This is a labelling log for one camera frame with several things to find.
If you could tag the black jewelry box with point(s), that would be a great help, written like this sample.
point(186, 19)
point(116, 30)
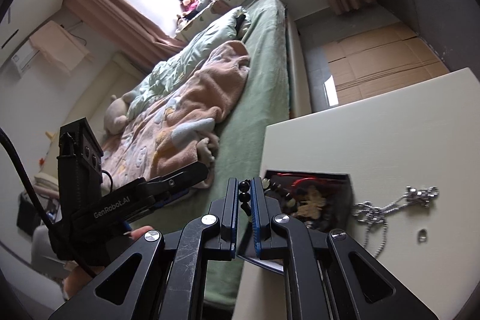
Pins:
point(287, 202)

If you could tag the left hand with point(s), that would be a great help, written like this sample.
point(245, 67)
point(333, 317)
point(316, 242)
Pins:
point(78, 278)

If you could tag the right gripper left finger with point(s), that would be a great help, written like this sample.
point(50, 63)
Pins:
point(161, 276)

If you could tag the green bed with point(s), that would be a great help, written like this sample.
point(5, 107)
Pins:
point(276, 90)

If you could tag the air conditioner unit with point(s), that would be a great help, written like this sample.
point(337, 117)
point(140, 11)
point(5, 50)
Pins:
point(22, 58)

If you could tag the light green duvet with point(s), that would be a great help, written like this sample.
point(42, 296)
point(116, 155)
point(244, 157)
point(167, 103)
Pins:
point(169, 75)

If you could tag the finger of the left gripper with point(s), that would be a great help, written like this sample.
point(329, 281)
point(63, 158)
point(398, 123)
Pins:
point(169, 185)
point(158, 205)

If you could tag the left pink curtain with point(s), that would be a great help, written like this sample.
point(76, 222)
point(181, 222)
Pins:
point(143, 41)

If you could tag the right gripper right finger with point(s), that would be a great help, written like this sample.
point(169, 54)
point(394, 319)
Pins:
point(327, 275)

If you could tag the plush toy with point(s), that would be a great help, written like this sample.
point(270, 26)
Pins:
point(115, 118)

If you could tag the pink fleece blanket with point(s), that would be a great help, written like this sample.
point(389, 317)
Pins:
point(180, 129)

